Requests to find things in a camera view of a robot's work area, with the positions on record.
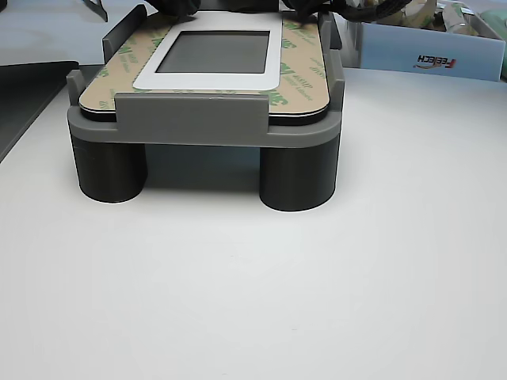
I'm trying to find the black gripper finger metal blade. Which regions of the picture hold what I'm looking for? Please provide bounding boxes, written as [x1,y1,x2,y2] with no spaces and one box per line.
[148,0,175,15]

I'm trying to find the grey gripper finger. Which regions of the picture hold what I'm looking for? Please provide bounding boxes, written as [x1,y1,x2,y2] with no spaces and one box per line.
[173,0,199,19]

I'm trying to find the long gripper finger with blue pad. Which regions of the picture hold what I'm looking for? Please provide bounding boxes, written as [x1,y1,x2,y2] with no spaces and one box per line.
[281,0,320,28]

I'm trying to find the brown adhesive tape roll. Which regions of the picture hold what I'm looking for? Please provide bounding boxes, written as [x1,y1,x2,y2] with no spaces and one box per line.
[78,9,330,118]

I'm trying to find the discarded brown film piece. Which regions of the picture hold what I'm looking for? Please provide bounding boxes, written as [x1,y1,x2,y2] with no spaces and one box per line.
[437,3,482,36]
[390,0,441,29]

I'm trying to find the black angular object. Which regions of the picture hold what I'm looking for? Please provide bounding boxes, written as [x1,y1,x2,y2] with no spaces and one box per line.
[84,0,109,23]

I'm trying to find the white cardboard box red logo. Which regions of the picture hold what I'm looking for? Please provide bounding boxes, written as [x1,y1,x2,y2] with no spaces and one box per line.
[346,15,505,83]

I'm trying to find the dark grey flat tray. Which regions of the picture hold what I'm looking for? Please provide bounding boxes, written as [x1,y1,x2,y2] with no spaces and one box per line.
[0,60,80,163]

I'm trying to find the green soft object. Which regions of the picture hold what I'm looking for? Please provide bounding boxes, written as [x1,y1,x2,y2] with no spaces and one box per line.
[478,10,507,82]

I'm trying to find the black cable bundle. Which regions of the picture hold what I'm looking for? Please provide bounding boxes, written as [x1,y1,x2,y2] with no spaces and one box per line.
[338,0,403,21]

